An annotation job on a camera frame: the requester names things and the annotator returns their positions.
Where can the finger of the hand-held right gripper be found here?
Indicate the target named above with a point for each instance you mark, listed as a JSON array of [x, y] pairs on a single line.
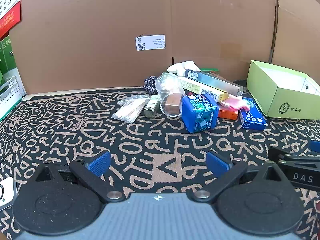
[[315, 146], [276, 154]]

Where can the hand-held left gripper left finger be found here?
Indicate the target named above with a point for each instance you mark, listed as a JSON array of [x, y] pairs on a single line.
[[100, 163]]

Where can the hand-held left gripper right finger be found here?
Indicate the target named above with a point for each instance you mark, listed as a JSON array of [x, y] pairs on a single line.
[[217, 165]]

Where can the light green cardboard box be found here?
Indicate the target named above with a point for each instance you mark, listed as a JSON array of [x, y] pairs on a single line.
[[292, 102]]

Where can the brown box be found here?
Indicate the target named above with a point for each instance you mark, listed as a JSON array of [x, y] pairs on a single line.
[[172, 102]]

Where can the black letter-patterned mat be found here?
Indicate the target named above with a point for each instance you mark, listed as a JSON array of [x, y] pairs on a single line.
[[75, 135]]

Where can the flat blue box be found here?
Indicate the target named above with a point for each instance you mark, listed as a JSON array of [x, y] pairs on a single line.
[[252, 115]]

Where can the orange box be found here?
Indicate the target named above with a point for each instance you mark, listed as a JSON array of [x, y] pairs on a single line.
[[227, 113]]

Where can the blue wrapped box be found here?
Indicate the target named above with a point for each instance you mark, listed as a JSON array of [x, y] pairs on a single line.
[[198, 113]]

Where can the bag of toothpicks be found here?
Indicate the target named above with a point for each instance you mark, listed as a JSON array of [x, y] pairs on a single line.
[[130, 110]]

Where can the pink soft item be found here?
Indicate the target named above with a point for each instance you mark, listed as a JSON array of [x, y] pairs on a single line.
[[235, 103]]

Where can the small olive box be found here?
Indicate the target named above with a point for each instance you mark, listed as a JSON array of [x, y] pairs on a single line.
[[151, 107]]

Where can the long yellow-white box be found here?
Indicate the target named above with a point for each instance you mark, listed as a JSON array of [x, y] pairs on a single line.
[[200, 88]]

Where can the long silver box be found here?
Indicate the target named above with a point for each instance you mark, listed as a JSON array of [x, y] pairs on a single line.
[[215, 81]]

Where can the steel wool scrubber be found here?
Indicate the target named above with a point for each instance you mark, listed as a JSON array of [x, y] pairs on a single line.
[[150, 85]]

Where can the clear plastic cup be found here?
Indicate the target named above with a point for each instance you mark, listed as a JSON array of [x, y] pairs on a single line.
[[167, 85]]

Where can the green printed packet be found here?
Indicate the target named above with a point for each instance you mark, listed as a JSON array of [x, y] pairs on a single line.
[[211, 70]]

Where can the white device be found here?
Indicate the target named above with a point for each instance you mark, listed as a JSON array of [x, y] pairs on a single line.
[[6, 193]]

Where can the white glove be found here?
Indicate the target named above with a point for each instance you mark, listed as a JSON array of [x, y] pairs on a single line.
[[180, 67]]

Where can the white plastic basket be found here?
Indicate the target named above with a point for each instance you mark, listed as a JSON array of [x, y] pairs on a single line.
[[8, 90]]

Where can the brown cardboard sheet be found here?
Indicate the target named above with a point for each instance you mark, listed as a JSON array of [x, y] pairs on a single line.
[[297, 30], [100, 30]]

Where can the white shipping label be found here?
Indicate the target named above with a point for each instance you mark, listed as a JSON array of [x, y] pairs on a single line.
[[150, 42]]

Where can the green carton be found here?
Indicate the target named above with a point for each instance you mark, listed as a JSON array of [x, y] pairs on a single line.
[[7, 60]]

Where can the red wall calendar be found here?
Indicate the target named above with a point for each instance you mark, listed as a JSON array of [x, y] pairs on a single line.
[[10, 7]]

